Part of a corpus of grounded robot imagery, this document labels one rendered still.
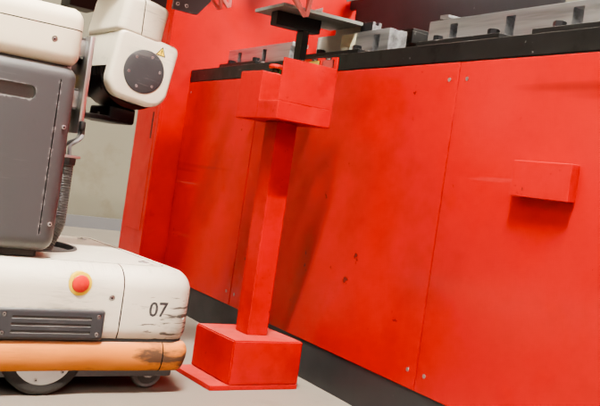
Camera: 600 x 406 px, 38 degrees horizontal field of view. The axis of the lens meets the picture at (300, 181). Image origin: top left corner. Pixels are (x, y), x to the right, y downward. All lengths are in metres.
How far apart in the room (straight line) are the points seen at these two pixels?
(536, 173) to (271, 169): 0.74
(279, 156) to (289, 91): 0.18
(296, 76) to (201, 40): 1.26
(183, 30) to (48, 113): 1.51
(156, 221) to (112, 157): 2.87
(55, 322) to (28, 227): 0.20
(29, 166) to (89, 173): 4.22
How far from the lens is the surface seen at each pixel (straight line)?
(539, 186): 1.69
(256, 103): 2.19
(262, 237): 2.19
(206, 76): 3.18
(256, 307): 2.21
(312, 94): 2.16
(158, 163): 3.28
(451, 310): 1.88
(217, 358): 2.19
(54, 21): 1.89
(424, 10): 3.24
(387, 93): 2.16
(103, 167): 6.12
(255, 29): 3.45
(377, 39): 2.49
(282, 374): 2.22
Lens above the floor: 0.52
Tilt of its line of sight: level
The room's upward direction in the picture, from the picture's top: 8 degrees clockwise
